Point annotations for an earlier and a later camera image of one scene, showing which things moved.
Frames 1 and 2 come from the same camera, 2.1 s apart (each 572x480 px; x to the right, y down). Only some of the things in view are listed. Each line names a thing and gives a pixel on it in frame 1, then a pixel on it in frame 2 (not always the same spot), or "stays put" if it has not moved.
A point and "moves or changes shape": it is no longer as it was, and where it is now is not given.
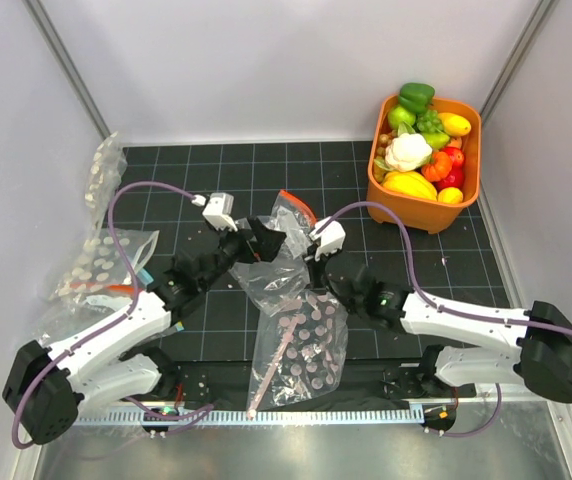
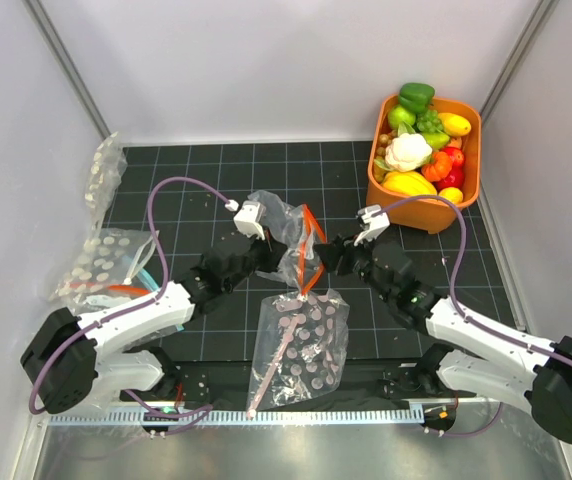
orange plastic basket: [416, 214] stays put
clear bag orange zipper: [267, 285] moves or changes shape
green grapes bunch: [430, 122] stays put
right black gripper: [313, 269] -> [331, 253]
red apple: [456, 155] stays put
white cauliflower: [408, 152] stays put
